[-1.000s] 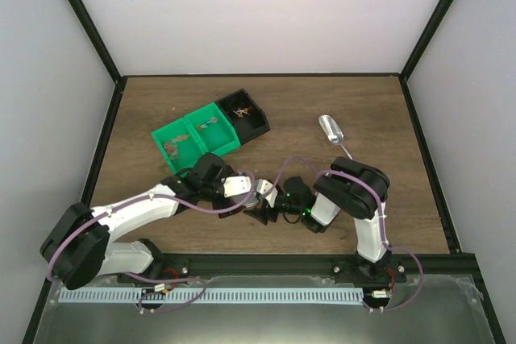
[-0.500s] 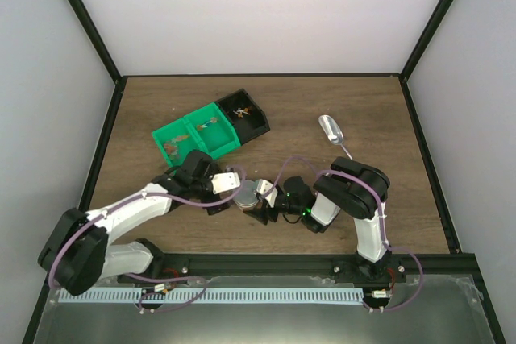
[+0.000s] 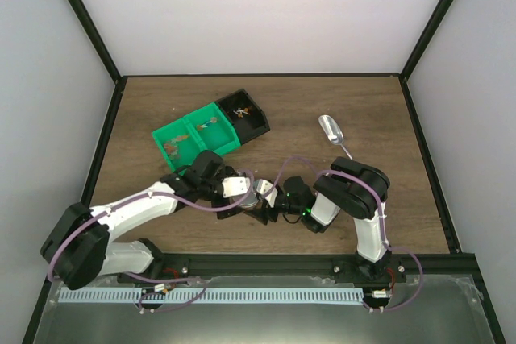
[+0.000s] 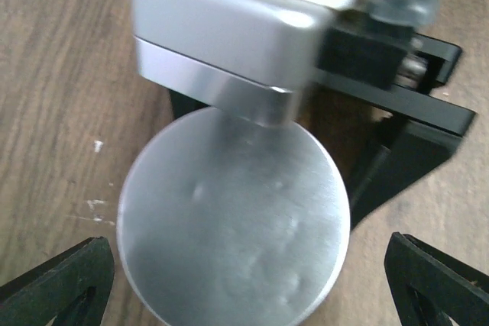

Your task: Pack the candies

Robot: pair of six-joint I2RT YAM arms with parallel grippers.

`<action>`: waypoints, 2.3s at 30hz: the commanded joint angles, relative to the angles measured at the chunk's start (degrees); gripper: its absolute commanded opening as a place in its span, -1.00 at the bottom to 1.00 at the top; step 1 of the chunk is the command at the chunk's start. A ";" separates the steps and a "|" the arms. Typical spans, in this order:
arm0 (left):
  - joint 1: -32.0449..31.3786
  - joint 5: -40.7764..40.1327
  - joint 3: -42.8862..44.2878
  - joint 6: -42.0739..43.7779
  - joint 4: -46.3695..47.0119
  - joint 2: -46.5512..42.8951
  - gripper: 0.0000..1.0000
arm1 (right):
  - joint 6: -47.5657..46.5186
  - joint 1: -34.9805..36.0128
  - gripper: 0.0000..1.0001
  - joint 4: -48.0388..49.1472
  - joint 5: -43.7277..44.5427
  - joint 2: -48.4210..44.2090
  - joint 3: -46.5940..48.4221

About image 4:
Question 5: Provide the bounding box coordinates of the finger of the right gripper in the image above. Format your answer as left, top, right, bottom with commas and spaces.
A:
168, 89, 208, 120

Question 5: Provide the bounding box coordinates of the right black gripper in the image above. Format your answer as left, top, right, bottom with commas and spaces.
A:
313, 26, 476, 227

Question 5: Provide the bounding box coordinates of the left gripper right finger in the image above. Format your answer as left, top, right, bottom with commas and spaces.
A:
384, 232, 488, 325

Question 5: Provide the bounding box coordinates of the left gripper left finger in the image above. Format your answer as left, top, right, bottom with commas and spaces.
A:
1, 237, 115, 325

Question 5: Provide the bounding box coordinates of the round grey lid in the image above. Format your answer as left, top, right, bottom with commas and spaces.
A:
117, 108, 350, 325

